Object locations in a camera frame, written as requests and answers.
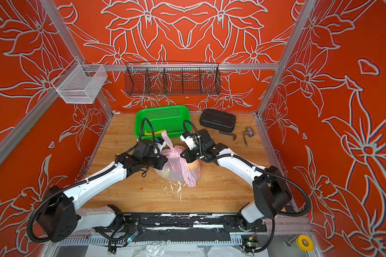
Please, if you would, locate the pink plastic bag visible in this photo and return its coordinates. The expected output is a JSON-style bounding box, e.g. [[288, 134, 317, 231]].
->
[[154, 130, 201, 187]]

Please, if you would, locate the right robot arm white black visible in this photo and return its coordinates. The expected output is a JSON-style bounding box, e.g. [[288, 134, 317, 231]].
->
[[180, 120, 312, 231]]

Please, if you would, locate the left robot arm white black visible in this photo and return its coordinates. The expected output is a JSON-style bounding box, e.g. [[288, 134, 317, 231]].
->
[[26, 136, 168, 243]]

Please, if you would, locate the yellow banana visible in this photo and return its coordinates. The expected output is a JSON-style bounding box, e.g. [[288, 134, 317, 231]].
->
[[144, 130, 166, 136]]

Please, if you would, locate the black plastic case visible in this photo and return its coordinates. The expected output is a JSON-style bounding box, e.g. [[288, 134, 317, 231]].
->
[[199, 108, 236, 132]]

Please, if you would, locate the dark hex key tool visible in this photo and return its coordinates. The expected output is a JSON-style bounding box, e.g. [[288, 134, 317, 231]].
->
[[219, 131, 237, 141]]

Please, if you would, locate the green plastic basket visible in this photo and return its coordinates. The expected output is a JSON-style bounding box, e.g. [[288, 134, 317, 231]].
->
[[134, 105, 191, 139]]

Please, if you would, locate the small metal fitting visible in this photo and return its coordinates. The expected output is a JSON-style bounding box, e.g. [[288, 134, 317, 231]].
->
[[243, 127, 254, 137]]

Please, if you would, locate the yellow tape roll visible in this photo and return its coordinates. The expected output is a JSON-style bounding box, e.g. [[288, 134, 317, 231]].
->
[[296, 235, 315, 252]]

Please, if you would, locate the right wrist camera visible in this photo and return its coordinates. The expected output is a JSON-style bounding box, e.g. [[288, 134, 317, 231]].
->
[[180, 132, 197, 150]]

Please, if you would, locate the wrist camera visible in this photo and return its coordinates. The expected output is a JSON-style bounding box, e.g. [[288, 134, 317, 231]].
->
[[155, 138, 167, 152], [180, 132, 197, 150]]

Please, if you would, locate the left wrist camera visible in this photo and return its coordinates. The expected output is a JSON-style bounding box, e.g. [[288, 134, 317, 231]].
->
[[155, 138, 167, 152]]

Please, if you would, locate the black wire wall basket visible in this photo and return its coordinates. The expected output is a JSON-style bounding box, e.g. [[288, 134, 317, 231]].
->
[[124, 62, 222, 96]]

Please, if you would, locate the white wire mesh basket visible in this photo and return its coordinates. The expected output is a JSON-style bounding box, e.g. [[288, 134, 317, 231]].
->
[[51, 59, 107, 104]]

